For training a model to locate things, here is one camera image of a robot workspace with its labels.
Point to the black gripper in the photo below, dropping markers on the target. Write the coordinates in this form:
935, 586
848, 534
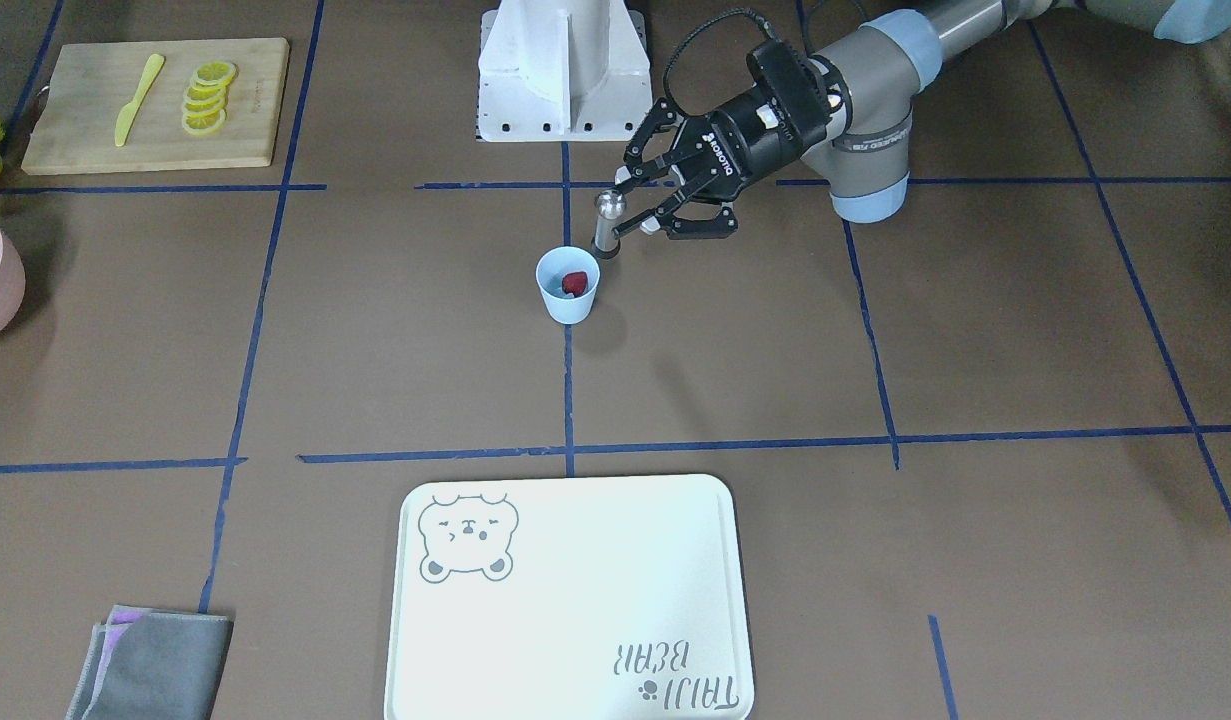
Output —
743, 139

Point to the red strawberry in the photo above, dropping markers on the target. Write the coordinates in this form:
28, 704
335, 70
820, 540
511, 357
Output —
574, 285

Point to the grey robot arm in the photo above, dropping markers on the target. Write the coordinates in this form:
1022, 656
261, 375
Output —
886, 62

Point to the light blue plastic cup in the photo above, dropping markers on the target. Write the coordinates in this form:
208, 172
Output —
548, 273

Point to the cream bear serving tray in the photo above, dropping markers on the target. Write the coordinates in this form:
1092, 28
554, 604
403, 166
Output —
569, 598

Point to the lemon slice front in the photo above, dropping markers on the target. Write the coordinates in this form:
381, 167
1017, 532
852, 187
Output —
204, 124

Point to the yellow plastic knife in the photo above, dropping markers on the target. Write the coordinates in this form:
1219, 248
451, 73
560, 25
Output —
129, 111

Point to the wooden cutting board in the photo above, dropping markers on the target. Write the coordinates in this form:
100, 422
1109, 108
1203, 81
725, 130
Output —
91, 82

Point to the purple folded cloth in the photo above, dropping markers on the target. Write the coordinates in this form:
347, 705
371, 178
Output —
116, 624

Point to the grey folded cloth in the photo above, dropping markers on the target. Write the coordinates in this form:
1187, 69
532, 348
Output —
167, 665

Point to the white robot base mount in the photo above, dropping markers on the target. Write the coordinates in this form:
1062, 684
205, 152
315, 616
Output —
565, 71

